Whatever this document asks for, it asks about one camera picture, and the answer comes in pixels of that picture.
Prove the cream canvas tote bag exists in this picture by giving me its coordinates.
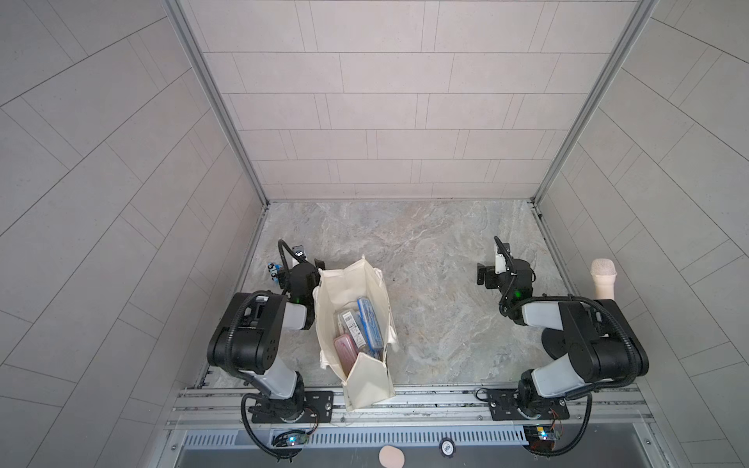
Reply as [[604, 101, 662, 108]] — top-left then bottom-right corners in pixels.
[[313, 259, 398, 411]]

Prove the pink plastic case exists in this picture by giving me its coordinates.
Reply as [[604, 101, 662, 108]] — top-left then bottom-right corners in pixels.
[[334, 333, 359, 376]]

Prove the blue plastic case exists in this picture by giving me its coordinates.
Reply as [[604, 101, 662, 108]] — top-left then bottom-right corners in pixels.
[[357, 298, 384, 358]]

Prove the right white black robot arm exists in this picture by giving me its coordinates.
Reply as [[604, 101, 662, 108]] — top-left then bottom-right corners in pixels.
[[477, 237, 649, 419]]

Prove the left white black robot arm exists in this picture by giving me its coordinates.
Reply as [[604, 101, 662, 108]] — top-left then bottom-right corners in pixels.
[[207, 240, 323, 422]]

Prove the small blue white toy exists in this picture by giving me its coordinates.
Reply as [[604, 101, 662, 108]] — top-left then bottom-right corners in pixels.
[[267, 262, 282, 283]]

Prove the beige microphone on stand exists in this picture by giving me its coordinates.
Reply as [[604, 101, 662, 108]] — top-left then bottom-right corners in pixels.
[[590, 259, 618, 300]]

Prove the left green circuit board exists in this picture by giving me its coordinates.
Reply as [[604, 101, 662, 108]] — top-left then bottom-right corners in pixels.
[[272, 430, 310, 449]]

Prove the green circuit board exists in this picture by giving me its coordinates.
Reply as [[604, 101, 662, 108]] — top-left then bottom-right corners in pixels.
[[523, 425, 563, 452], [272, 430, 310, 449]]

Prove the right green circuit board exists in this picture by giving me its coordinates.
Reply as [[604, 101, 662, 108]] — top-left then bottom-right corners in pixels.
[[523, 425, 563, 452]]

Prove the round black white button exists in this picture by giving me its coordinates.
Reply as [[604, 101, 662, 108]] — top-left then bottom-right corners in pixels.
[[439, 438, 456, 458]]

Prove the round beige disc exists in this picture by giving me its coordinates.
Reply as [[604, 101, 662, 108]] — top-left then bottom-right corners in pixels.
[[378, 446, 405, 468]]

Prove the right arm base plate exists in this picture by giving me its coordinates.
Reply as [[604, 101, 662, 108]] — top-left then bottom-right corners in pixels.
[[486, 389, 570, 421]]

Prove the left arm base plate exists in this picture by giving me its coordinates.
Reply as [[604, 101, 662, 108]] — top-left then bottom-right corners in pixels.
[[247, 391, 335, 424]]

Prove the aluminium rail frame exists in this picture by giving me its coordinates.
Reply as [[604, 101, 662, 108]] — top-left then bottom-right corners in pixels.
[[147, 384, 676, 467]]

